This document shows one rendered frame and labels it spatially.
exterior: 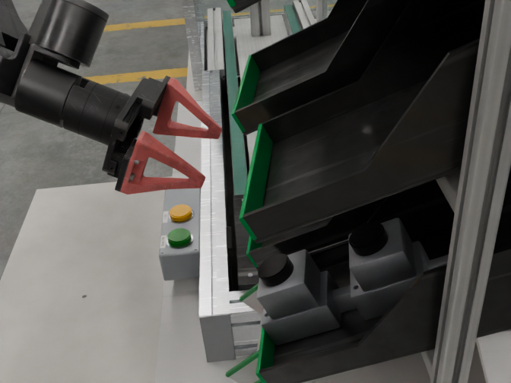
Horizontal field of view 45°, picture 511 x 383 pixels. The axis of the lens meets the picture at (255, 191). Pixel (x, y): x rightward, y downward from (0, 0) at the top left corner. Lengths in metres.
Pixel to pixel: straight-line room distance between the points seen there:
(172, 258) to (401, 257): 0.61
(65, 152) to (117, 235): 2.17
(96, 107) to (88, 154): 2.71
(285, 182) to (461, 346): 0.17
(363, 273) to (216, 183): 0.72
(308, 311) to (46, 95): 0.33
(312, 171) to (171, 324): 0.64
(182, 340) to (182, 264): 0.12
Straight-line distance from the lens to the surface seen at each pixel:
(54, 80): 0.65
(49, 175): 3.23
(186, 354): 1.00
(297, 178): 0.45
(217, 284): 0.96
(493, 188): 0.36
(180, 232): 1.05
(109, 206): 1.35
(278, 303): 0.52
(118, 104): 0.63
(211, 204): 1.14
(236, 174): 1.22
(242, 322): 0.94
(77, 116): 0.64
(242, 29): 2.05
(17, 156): 3.50
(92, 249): 1.25
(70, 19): 0.65
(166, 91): 0.68
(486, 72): 0.32
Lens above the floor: 1.61
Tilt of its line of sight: 35 degrees down
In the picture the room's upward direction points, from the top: 5 degrees counter-clockwise
